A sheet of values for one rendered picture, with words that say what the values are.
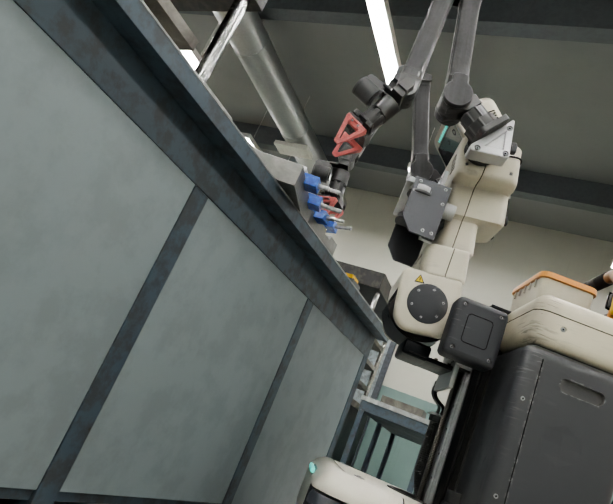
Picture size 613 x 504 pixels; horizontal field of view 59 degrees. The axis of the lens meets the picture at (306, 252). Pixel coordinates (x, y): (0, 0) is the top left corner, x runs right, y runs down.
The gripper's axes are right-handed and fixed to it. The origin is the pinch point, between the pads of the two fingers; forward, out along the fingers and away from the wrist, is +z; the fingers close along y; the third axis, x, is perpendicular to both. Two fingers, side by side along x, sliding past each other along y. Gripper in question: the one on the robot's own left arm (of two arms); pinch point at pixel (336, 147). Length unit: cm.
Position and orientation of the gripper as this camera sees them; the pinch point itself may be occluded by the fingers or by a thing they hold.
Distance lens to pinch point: 141.1
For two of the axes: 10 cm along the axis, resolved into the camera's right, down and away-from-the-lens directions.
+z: -7.5, 6.3, -2.1
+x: 6.6, 7.2, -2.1
